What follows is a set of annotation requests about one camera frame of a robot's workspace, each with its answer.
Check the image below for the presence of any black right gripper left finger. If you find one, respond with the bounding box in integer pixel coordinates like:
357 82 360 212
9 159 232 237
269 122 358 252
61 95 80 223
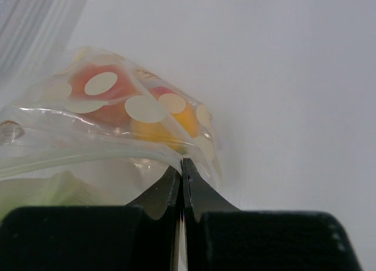
1 166 181 270

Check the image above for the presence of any clear polka dot zip bag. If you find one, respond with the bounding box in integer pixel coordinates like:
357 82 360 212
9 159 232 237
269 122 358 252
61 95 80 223
0 46 224 222

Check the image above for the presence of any orange red fake peach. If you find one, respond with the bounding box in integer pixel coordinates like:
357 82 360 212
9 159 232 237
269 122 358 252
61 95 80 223
69 63 139 127

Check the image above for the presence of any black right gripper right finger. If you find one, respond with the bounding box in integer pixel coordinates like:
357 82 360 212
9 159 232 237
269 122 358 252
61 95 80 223
182 159 361 270

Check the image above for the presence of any yellow orange fake fruit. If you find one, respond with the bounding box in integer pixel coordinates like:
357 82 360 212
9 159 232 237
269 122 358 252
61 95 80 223
130 86 200 150

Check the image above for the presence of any green fake lettuce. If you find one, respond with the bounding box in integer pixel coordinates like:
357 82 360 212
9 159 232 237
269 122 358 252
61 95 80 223
1 171 100 218

